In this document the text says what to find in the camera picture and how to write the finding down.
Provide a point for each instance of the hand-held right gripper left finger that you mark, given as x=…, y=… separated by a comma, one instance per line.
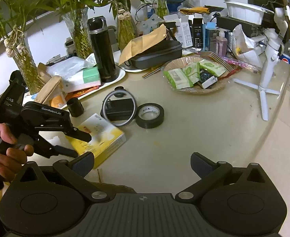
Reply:
x=84, y=163

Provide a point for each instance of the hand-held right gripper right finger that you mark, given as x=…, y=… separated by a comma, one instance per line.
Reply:
x=200, y=164

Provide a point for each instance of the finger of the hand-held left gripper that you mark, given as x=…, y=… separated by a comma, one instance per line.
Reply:
x=79, y=135
x=63, y=151

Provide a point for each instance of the yellow box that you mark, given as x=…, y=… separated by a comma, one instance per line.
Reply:
x=105, y=138

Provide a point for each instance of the small black ribbed cylinder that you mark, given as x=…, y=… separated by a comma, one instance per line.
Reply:
x=76, y=107

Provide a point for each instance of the black power adapter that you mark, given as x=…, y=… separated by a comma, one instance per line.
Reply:
x=119, y=109

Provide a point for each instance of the black tape roll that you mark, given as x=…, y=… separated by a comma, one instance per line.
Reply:
x=151, y=118

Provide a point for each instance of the person's left hand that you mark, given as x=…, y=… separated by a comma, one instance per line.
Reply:
x=2, y=130

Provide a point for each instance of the orange label pouch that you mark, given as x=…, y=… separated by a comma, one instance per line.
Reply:
x=58, y=100

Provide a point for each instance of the brown paper bag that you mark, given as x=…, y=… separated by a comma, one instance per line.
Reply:
x=51, y=86

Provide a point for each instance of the red packet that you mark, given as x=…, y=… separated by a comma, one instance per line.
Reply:
x=85, y=91

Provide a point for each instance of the glass vase with white flowers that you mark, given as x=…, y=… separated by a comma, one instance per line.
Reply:
x=26, y=66

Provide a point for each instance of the translucent plastic bag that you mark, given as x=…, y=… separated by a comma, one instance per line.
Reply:
x=68, y=66

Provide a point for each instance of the small black cap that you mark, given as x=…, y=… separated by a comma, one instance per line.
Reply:
x=120, y=92

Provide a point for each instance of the green white tissue pack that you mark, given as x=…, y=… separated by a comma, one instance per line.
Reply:
x=88, y=76

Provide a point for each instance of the large white tray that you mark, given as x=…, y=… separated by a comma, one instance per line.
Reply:
x=113, y=79

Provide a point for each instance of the woven basket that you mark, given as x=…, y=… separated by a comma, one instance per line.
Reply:
x=196, y=90

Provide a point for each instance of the small black white box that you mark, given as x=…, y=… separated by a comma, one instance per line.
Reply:
x=208, y=80

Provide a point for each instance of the black thermos bottle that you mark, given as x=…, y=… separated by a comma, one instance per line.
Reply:
x=103, y=51

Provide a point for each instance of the white wet wipes packet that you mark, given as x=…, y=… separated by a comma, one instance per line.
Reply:
x=178, y=79

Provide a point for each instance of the ribbed glass vase with bamboo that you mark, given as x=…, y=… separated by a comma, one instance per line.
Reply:
x=79, y=34

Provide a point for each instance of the green wet wipes packet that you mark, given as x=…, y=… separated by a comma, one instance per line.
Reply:
x=212, y=68
x=191, y=72

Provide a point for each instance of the striped sticks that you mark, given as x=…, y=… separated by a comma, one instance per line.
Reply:
x=152, y=72

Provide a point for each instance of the brown paper envelope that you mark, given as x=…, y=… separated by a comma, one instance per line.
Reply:
x=140, y=45

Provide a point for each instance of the grey zip case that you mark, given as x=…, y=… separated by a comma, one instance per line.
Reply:
x=157, y=56

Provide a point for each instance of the pink soap bottle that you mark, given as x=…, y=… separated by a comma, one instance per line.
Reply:
x=221, y=44

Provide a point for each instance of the blue carton box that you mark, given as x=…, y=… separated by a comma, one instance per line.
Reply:
x=211, y=38

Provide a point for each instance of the crumpled white plastic bag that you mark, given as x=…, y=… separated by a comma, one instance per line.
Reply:
x=245, y=44

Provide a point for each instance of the white tripod gimbal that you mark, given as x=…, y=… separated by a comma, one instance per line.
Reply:
x=270, y=54

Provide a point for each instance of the white carton box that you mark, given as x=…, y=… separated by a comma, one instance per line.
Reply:
x=184, y=34

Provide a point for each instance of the black carton box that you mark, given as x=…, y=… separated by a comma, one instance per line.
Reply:
x=198, y=33

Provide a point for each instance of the cola bottle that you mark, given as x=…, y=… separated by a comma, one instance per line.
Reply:
x=288, y=54

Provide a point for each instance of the flat black device box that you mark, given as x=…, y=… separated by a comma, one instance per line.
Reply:
x=241, y=22

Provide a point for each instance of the small glass vase with bamboo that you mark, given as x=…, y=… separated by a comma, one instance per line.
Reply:
x=162, y=7

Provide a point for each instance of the yellow cloth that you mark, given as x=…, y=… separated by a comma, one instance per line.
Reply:
x=194, y=10

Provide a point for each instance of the white food container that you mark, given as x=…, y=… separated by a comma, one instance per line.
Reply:
x=246, y=11

